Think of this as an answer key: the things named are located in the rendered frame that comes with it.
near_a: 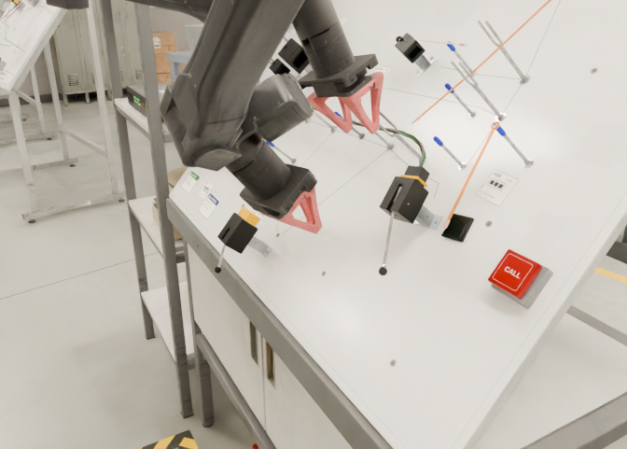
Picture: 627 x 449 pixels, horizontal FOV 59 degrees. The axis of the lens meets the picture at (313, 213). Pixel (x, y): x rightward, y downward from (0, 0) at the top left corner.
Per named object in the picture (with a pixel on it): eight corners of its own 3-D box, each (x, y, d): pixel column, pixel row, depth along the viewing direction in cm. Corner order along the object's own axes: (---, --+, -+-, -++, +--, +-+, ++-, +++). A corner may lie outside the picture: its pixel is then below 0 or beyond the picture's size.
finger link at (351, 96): (366, 119, 82) (342, 61, 77) (402, 119, 76) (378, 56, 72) (336, 144, 79) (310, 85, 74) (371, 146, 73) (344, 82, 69)
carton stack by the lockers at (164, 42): (153, 93, 802) (146, 34, 770) (144, 91, 826) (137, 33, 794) (205, 88, 852) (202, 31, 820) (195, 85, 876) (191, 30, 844)
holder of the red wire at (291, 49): (312, 58, 141) (282, 30, 135) (330, 74, 131) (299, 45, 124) (299, 73, 142) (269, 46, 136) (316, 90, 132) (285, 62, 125)
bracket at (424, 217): (414, 224, 89) (397, 209, 87) (421, 211, 90) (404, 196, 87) (436, 230, 86) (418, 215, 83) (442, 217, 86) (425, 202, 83)
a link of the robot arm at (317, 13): (279, -3, 66) (322, -24, 66) (278, -10, 72) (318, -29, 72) (302, 50, 70) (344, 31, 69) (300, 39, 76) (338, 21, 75)
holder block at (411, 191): (394, 218, 86) (378, 206, 84) (410, 188, 87) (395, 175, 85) (412, 224, 83) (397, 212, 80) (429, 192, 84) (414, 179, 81)
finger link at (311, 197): (313, 203, 80) (273, 161, 74) (343, 214, 74) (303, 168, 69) (284, 241, 78) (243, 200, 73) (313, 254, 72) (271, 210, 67)
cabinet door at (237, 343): (264, 430, 132) (258, 309, 119) (193, 320, 176) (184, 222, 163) (271, 427, 133) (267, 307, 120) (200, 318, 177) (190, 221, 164)
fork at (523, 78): (533, 76, 87) (490, 16, 79) (526, 85, 87) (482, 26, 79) (522, 74, 89) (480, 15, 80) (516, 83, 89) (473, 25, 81)
